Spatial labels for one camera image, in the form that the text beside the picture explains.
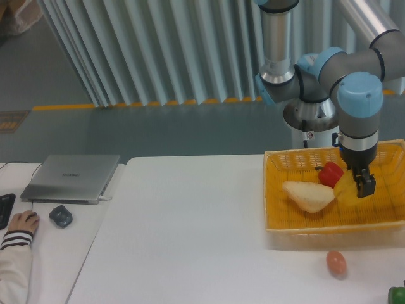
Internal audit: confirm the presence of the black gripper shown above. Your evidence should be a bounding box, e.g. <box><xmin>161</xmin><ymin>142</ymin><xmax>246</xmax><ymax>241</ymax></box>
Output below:
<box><xmin>332</xmin><ymin>132</ymin><xmax>378</xmax><ymax>198</ymax></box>

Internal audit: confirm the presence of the yellow bell pepper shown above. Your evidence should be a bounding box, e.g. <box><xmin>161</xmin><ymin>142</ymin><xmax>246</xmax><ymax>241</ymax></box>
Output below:
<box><xmin>333</xmin><ymin>170</ymin><xmax>361</xmax><ymax>206</ymax></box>

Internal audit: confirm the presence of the black computer mouse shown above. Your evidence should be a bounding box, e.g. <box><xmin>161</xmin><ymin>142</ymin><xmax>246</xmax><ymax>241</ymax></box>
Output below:
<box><xmin>25</xmin><ymin>212</ymin><xmax>37</xmax><ymax>222</ymax></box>

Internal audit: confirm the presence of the cream striped sleeve forearm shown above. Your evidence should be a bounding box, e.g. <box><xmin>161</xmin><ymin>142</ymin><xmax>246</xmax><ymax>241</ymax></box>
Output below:
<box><xmin>1</xmin><ymin>230</ymin><xmax>33</xmax><ymax>303</ymax></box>

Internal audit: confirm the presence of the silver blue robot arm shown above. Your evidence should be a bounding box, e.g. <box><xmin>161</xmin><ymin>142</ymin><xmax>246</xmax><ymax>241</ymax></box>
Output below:
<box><xmin>256</xmin><ymin>1</ymin><xmax>404</xmax><ymax>198</ymax></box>

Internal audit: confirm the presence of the red bell pepper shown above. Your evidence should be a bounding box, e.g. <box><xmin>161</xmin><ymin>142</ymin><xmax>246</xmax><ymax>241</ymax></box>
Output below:
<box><xmin>315</xmin><ymin>161</ymin><xmax>344</xmax><ymax>188</ymax></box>

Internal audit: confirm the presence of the yellow woven basket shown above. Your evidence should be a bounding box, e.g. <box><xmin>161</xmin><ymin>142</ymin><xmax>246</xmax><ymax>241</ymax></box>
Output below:
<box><xmin>263</xmin><ymin>139</ymin><xmax>404</xmax><ymax>234</ymax></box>

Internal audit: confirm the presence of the green bell pepper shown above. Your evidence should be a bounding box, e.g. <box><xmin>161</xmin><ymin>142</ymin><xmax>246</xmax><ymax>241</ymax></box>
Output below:
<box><xmin>387</xmin><ymin>286</ymin><xmax>405</xmax><ymax>304</ymax></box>

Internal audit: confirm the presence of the person's hand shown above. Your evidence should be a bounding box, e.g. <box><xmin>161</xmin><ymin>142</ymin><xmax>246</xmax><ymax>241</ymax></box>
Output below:
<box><xmin>7</xmin><ymin>210</ymin><xmax>40</xmax><ymax>235</ymax></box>

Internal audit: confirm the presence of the white bread slice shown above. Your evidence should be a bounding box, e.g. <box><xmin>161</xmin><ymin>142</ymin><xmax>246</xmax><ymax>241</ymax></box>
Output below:
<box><xmin>282</xmin><ymin>180</ymin><xmax>335</xmax><ymax>213</ymax></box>

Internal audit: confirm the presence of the brown egg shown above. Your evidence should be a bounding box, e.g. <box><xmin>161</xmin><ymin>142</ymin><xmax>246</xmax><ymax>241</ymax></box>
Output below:
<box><xmin>326</xmin><ymin>251</ymin><xmax>347</xmax><ymax>278</ymax></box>

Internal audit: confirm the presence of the white laptop plug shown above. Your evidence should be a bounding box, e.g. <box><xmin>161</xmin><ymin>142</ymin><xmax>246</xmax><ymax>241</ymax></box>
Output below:
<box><xmin>99</xmin><ymin>196</ymin><xmax>112</xmax><ymax>201</ymax></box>

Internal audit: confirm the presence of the grey folding partition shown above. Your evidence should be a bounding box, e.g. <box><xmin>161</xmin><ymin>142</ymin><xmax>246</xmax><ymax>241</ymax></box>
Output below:
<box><xmin>40</xmin><ymin>1</ymin><xmax>404</xmax><ymax>107</ymax></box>

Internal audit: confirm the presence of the silver laptop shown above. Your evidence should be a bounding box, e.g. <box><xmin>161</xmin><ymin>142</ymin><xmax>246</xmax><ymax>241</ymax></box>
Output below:
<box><xmin>20</xmin><ymin>155</ymin><xmax>120</xmax><ymax>204</ymax></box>

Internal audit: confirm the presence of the dark grey small case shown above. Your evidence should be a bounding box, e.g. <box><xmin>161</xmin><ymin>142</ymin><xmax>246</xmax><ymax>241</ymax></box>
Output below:
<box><xmin>49</xmin><ymin>205</ymin><xmax>73</xmax><ymax>229</ymax></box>

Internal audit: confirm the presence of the black keyboard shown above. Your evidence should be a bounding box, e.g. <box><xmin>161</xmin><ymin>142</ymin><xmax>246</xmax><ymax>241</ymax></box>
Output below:
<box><xmin>0</xmin><ymin>193</ymin><xmax>16</xmax><ymax>230</ymax></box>

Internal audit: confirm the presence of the cardboard box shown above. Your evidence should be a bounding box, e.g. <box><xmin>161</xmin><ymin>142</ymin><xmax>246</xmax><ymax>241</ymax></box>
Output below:
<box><xmin>1</xmin><ymin>0</ymin><xmax>43</xmax><ymax>37</ymax></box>

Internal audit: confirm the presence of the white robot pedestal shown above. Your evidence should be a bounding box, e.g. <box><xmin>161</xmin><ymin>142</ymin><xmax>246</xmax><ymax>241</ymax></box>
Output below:
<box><xmin>289</xmin><ymin>127</ymin><xmax>339</xmax><ymax>149</ymax></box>

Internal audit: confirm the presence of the black mouse cable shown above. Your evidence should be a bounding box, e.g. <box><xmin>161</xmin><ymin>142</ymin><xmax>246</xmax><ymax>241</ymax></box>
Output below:
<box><xmin>0</xmin><ymin>161</ymin><xmax>45</xmax><ymax>213</ymax></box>

